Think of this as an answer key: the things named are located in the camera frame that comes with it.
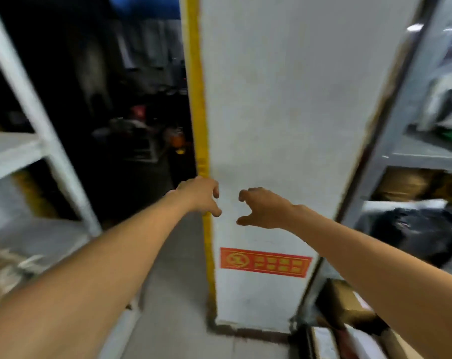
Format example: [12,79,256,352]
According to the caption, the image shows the stacked brown cardboard boxes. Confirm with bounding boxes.
[375,167,452,210]

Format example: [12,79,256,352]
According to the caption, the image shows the small cardboard box white label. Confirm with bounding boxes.
[312,327,341,359]

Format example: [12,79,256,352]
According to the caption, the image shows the person's right forearm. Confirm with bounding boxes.
[291,207,452,359]

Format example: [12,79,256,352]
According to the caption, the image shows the person's left forearm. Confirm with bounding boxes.
[0,194,193,359]

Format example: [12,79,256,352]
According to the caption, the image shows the grey metal shelf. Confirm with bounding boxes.
[297,0,452,326]

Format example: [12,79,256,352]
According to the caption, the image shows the black plastic bag parcel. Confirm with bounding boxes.
[355,207,452,268]

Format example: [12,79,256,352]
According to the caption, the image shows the person's left hand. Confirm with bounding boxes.
[166,177,222,217]

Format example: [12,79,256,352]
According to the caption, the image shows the red fire extinguisher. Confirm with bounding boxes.
[170,129,187,156]

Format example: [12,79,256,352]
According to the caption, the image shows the person's right hand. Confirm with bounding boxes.
[236,187,305,230]

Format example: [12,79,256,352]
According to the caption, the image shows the yellow sticker strip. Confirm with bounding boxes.
[0,106,58,218]

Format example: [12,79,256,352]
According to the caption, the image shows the white metal shelf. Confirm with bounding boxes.
[0,0,141,359]

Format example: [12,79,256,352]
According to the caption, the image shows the red yellow wall sign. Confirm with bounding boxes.
[220,247,313,278]

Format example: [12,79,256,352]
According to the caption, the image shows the yellow vertical door strip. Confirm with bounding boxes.
[181,0,217,307]

